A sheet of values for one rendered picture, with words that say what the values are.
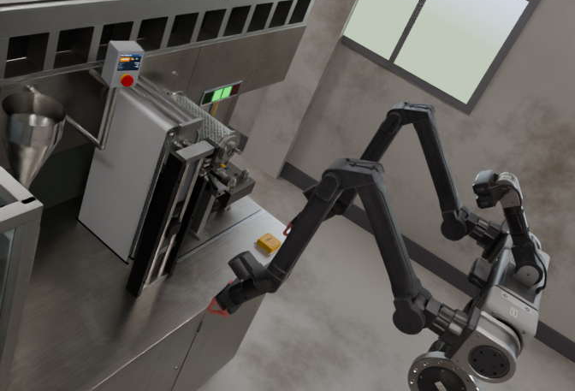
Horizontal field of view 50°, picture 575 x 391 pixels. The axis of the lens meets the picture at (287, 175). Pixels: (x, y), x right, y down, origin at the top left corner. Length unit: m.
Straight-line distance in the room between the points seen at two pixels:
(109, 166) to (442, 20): 2.33
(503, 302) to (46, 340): 1.21
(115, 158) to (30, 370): 0.64
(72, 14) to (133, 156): 0.44
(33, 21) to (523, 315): 1.42
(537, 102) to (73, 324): 2.80
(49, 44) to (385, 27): 2.44
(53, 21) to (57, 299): 0.79
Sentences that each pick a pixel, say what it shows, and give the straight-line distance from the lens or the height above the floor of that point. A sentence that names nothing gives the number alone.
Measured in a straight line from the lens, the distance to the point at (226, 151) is 2.09.
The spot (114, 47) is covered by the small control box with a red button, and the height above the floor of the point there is 1.71.
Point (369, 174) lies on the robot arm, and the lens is 1.41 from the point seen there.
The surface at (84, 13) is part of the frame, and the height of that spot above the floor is 1.62.
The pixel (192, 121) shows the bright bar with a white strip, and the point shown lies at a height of 1.46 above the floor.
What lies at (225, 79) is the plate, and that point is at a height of 1.25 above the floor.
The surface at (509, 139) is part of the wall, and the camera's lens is 3.88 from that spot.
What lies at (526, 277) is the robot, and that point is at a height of 1.55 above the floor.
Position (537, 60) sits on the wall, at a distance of 3.75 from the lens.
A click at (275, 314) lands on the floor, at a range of 3.44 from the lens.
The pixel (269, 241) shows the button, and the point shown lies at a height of 0.92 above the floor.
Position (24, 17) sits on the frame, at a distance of 1.72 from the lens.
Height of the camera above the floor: 2.38
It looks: 32 degrees down
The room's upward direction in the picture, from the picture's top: 25 degrees clockwise
